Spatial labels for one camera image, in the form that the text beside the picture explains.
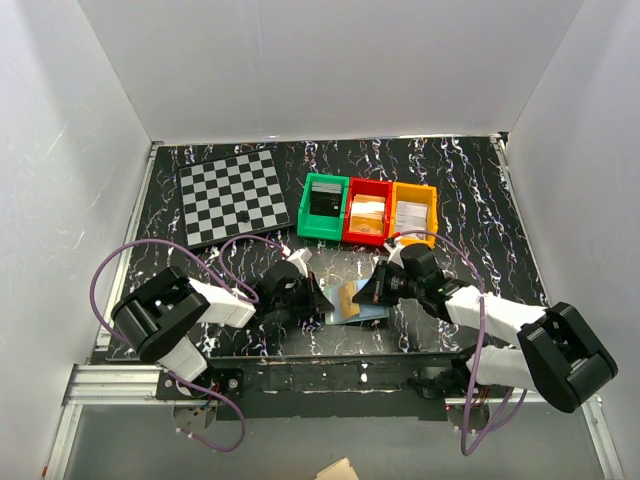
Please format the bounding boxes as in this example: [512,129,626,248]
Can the green plastic bin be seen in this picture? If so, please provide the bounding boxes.
[297,173,349,241]

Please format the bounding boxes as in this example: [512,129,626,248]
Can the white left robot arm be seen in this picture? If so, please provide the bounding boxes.
[111,260,335,400]

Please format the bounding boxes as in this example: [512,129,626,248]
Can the orange white cards stack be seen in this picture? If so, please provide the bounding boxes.
[349,194,385,235]

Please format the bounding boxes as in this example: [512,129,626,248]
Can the red plastic bin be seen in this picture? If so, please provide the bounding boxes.
[342,177,392,246]

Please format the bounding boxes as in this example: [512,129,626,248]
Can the orange plastic bin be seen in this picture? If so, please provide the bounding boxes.
[389,182,438,249]

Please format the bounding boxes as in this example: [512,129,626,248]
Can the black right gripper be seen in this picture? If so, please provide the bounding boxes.
[353,260,424,307]

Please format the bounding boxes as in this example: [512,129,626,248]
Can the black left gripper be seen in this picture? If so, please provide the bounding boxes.
[271,273,334,319]

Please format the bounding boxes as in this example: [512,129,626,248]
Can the black mounting base rail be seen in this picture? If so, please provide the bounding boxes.
[154,349,506,422]

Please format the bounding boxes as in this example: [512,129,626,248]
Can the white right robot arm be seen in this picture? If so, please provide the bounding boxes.
[353,243,618,413]

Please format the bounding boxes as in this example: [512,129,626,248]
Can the cardboard piece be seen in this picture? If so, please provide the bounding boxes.
[315,457,359,480]

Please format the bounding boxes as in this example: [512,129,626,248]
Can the black grey chessboard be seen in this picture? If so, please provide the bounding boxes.
[178,149,293,251]

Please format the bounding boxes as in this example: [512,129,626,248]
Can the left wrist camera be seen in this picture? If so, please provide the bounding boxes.
[282,247,312,277]

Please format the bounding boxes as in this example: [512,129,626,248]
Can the gold VIP credit card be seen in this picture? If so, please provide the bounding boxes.
[335,281,360,323]

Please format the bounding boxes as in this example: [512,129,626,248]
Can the black cards stack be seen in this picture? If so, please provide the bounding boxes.
[311,181,343,196]

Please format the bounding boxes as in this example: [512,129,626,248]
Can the black VIP credit card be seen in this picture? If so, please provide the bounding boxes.
[309,191,342,218]

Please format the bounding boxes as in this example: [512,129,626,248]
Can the mint green card holder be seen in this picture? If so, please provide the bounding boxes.
[324,279,390,326]

